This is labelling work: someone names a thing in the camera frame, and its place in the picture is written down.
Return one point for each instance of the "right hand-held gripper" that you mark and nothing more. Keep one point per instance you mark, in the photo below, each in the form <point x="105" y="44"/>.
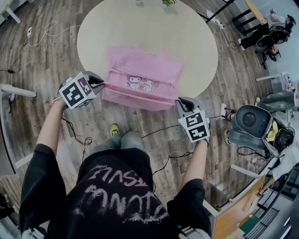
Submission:
<point x="196" y="126"/>

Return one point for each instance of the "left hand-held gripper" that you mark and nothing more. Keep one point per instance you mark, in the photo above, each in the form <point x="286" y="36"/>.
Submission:
<point x="74" y="91"/>

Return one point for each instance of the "pink printed sweatshirt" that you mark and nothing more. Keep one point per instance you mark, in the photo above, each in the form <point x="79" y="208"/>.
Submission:
<point x="144" y="67"/>

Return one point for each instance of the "person's right forearm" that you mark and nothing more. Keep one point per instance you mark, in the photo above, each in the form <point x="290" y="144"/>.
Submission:
<point x="195" y="161"/>

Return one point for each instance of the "person's left forearm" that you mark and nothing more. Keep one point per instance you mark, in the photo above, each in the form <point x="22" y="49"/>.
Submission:
<point x="50" y="126"/>

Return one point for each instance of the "person's black printed t-shirt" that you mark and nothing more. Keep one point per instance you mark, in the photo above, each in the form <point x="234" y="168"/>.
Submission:
<point x="112" y="200"/>

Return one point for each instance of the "white power strip black plugs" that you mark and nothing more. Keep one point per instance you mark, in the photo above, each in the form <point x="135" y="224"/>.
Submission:
<point x="223" y="110"/>

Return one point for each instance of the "yellow-green sneaker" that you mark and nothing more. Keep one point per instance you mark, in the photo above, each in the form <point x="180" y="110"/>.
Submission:
<point x="114" y="129"/>

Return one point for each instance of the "person's grey jeans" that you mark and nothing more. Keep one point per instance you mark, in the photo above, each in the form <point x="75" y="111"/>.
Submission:
<point x="130" y="140"/>

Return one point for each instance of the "grey open backpack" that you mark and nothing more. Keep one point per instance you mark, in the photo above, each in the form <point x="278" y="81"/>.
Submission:
<point x="252" y="121"/>

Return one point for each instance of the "dark brown table white legs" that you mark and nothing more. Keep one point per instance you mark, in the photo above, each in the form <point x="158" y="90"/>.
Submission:
<point x="16" y="89"/>

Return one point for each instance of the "black wheeled chair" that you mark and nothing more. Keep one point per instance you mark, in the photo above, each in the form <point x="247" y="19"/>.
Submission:
<point x="266" y="43"/>

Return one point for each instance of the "white flower potted plant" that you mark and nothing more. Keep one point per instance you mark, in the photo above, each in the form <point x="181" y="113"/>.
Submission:
<point x="168" y="2"/>

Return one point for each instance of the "round wooden table black legs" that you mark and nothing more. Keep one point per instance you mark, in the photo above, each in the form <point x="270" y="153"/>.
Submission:
<point x="254" y="11"/>

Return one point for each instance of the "beige desk white legs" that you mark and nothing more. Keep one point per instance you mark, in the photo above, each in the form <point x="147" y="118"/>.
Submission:
<point x="8" y="7"/>

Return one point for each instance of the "black shelf rack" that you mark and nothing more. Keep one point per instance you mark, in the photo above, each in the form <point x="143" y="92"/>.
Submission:
<point x="282" y="196"/>

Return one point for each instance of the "black metal frame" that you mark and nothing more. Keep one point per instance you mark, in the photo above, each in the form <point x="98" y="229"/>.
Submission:
<point x="219" y="10"/>

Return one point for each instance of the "wooden desk white frame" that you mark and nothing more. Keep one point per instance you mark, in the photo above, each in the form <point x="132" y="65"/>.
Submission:
<point x="231" y="217"/>

